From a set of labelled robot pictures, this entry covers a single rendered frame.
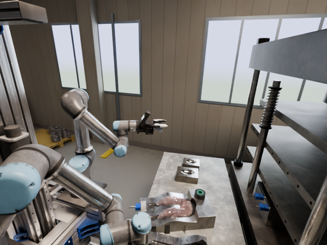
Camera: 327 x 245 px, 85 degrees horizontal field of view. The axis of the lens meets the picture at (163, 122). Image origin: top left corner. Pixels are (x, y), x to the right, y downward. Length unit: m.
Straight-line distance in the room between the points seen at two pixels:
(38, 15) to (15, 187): 0.53
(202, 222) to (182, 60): 2.56
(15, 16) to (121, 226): 0.78
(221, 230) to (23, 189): 1.19
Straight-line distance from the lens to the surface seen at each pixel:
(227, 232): 1.45
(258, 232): 1.55
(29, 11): 0.78
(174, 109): 3.40
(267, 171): 1.70
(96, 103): 3.96
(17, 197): 0.61
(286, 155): 1.45
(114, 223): 0.80
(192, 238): 1.21
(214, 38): 3.17
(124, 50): 3.63
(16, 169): 0.60
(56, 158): 0.74
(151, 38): 3.43
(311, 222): 1.01
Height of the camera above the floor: 1.89
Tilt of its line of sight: 20 degrees down
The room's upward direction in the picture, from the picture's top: 2 degrees clockwise
